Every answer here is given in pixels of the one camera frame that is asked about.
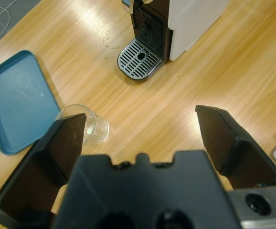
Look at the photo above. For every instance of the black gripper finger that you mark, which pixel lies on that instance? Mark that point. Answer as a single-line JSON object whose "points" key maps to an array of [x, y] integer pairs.
{"points": [[233, 152], [42, 167]]}

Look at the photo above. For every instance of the metal slotted drip tray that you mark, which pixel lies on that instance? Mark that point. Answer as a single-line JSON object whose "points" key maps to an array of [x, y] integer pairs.
{"points": [[138, 62]]}

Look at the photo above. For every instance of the clear drinking glass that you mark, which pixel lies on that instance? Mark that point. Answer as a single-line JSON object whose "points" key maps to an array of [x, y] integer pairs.
{"points": [[97, 131]]}

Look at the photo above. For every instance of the blue plastic tray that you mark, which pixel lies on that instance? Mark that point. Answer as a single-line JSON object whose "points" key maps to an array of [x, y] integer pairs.
{"points": [[18, 100]]}

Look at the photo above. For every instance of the white capsule coffee machine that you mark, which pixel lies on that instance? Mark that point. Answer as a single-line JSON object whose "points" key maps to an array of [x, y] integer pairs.
{"points": [[193, 23]]}

